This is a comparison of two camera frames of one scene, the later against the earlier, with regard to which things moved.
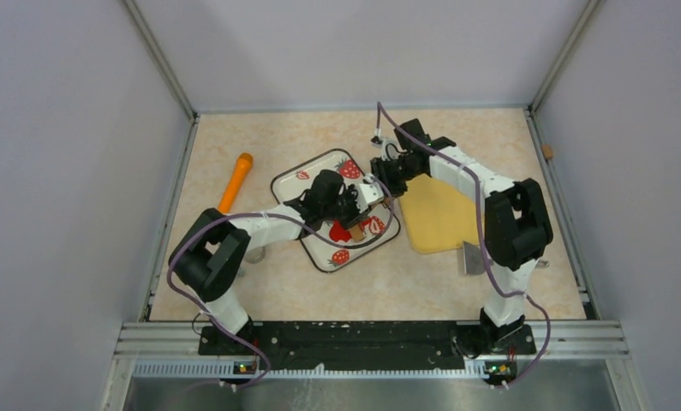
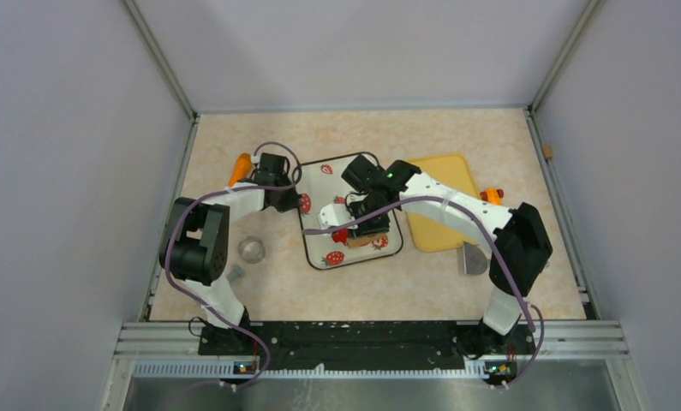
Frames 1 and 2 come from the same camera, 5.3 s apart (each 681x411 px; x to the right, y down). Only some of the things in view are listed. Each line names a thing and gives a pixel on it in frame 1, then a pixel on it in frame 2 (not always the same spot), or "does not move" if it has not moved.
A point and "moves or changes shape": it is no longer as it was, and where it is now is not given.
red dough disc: x=338 y=232 does not move
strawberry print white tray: x=333 y=245 moves or changes shape
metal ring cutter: x=254 y=254 does not move
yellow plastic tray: x=439 y=217 does not move
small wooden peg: x=546 y=151 does not move
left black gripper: x=357 y=217 → x=290 y=202
